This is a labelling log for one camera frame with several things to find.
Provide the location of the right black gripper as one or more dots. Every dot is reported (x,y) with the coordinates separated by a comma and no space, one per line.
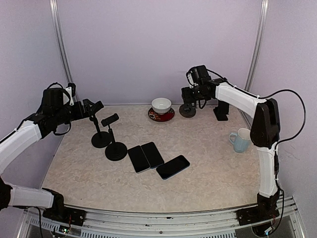
(186,95)

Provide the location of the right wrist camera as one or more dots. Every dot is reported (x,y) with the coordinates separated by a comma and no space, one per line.
(190,80)

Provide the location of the tall black phone stand rear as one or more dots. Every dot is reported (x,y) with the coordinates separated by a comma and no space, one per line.
(100,139)

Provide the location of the red patterned saucer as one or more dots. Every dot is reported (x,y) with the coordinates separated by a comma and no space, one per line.
(161,117)

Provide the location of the tall black phone stand front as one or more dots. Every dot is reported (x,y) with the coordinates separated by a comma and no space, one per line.
(115,151)

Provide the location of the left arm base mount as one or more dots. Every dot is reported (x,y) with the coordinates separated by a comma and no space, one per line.
(67,215)

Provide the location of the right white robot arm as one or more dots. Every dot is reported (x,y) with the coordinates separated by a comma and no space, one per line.
(264,130)

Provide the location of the light blue mug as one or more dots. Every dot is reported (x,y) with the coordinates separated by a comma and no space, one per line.
(240,140)

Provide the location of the small round-base phone stand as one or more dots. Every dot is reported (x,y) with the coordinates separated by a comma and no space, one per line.
(188,110)

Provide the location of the tall black phone stand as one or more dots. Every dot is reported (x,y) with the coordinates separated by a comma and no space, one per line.
(100,139)
(115,151)

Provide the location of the aluminium front rail frame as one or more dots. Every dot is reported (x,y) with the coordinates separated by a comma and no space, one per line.
(98,223)

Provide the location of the black phone white edge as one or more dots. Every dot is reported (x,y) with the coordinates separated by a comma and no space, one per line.
(138,159)

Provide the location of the left aluminium corner post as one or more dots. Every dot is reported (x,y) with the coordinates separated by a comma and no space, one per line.
(59,38)

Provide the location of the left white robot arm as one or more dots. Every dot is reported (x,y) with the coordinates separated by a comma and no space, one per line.
(57,107)

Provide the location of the black phone blue edge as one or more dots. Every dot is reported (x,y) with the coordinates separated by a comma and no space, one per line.
(172,167)

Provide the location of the aluminium corner post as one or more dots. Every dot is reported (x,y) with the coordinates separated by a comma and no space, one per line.
(258,44)
(59,38)

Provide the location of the white ceramic bowl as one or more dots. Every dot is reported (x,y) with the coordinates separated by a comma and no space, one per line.
(161,105)

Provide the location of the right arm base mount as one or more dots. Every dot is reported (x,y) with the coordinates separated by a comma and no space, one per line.
(256,214)

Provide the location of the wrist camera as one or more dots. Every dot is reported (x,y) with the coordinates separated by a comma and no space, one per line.
(190,80)
(68,97)

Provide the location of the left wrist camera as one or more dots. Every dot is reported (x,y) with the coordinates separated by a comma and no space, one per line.
(68,97)

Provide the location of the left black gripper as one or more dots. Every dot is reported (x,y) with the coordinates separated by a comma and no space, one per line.
(87,111)

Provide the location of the right aluminium corner post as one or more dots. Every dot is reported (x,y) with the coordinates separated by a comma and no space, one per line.
(258,44)

